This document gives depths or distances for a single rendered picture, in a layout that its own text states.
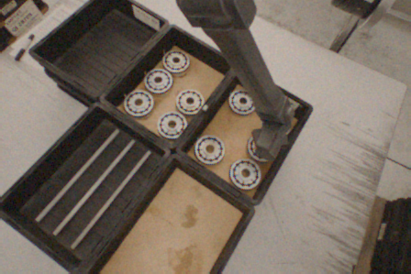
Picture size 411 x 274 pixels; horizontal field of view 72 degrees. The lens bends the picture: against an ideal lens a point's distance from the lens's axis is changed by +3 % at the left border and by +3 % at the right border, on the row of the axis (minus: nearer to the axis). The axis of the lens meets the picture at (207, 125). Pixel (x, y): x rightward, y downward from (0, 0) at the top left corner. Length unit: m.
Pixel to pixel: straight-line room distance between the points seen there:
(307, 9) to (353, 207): 1.87
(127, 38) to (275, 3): 1.69
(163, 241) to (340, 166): 0.74
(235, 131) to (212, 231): 0.34
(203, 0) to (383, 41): 2.44
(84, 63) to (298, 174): 0.92
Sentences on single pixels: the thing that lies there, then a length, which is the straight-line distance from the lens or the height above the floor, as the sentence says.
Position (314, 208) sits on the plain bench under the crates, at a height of 0.70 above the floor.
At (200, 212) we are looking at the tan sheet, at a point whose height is 0.83.
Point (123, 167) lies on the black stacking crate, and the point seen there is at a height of 0.83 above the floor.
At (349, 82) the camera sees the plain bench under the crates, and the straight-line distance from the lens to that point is 1.43.
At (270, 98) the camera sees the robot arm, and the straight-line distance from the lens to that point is 0.65.
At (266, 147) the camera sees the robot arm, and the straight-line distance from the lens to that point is 0.73.
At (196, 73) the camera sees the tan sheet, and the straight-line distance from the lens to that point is 1.09.
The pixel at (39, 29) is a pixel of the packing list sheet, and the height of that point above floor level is 0.70.
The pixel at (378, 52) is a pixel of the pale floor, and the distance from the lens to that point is 2.69.
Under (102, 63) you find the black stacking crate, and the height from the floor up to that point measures 0.83.
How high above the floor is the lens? 1.75
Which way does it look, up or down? 67 degrees down
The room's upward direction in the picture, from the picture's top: 11 degrees clockwise
